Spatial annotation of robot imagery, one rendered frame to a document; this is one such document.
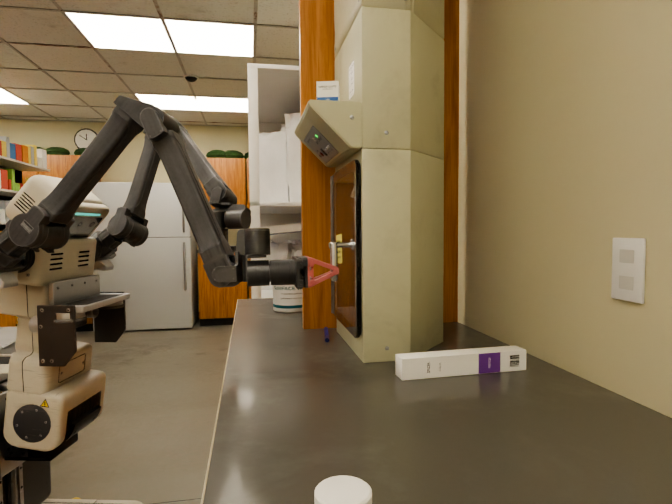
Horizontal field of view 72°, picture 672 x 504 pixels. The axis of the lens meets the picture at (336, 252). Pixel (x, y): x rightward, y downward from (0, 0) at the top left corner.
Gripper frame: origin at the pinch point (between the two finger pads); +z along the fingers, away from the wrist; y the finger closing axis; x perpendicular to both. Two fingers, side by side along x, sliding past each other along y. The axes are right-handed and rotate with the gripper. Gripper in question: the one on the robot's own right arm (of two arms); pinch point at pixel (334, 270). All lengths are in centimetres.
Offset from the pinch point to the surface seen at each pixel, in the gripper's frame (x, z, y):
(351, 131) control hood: -30.3, 3.3, -5.3
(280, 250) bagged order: 2, -4, 134
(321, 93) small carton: -40.0, -1.9, 1.5
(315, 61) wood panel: -58, 1, 32
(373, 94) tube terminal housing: -38.2, 8.3, -5.3
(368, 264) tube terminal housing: -1.5, 6.6, -5.3
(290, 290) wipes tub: 12, -5, 59
